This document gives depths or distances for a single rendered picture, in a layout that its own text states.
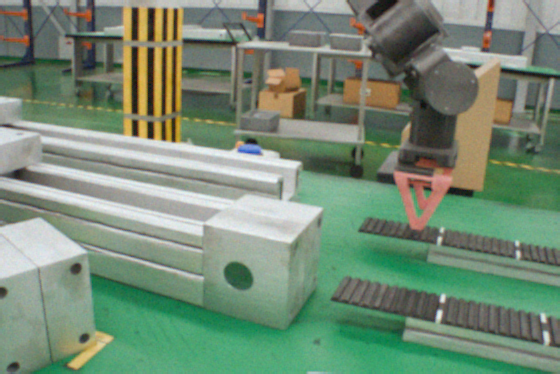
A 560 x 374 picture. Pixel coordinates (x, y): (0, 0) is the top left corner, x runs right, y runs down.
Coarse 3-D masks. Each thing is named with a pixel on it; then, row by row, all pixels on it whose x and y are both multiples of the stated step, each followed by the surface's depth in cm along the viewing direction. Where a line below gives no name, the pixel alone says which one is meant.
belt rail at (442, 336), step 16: (416, 320) 48; (416, 336) 49; (432, 336) 48; (448, 336) 48; (464, 336) 47; (480, 336) 47; (496, 336) 46; (464, 352) 48; (480, 352) 47; (496, 352) 46; (512, 352) 46; (528, 352) 46; (544, 352) 45; (544, 368) 45
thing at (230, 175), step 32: (32, 128) 90; (64, 128) 90; (64, 160) 80; (96, 160) 79; (128, 160) 75; (160, 160) 73; (192, 160) 80; (224, 160) 78; (256, 160) 76; (224, 192) 71; (256, 192) 70; (288, 192) 76
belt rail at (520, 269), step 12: (432, 252) 67; (444, 252) 66; (456, 252) 65; (468, 252) 64; (444, 264) 66; (456, 264) 65; (468, 264) 65; (480, 264) 64; (492, 264) 64; (504, 264) 64; (516, 264) 62; (528, 264) 62; (540, 264) 61; (504, 276) 63; (516, 276) 63; (528, 276) 62; (540, 276) 62; (552, 276) 61
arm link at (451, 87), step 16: (416, 0) 59; (432, 16) 58; (432, 48) 54; (400, 64) 61; (416, 64) 54; (432, 64) 52; (448, 64) 52; (464, 64) 52; (432, 80) 53; (448, 80) 52; (464, 80) 52; (432, 96) 53; (448, 96) 53; (464, 96) 53; (448, 112) 53
